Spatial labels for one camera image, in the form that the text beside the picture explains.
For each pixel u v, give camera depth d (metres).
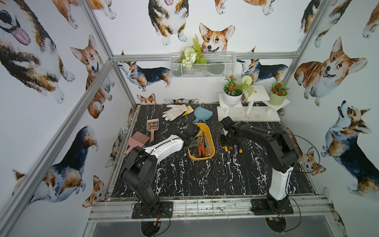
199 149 0.90
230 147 0.97
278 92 0.92
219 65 0.93
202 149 0.91
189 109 1.18
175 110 1.16
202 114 1.15
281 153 0.51
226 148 0.93
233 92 0.88
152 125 1.10
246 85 0.90
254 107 1.18
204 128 0.97
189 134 0.70
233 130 0.72
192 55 0.78
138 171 0.45
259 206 0.74
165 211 0.74
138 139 1.00
